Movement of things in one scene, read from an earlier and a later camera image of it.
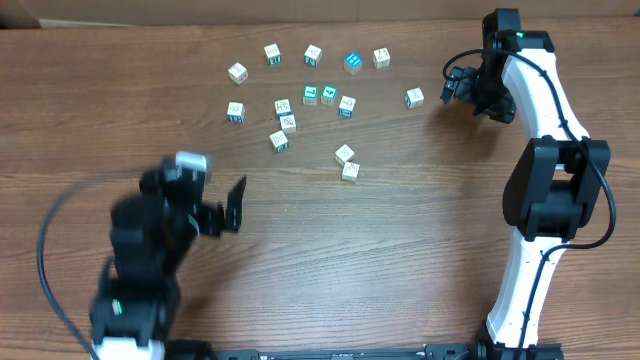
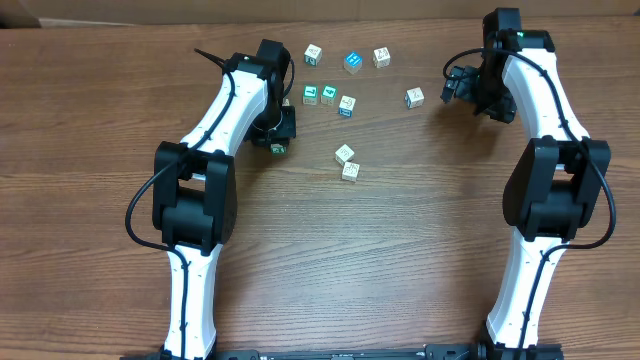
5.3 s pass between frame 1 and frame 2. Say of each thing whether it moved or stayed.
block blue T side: stayed
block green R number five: stayed
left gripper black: moved
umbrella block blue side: stayed
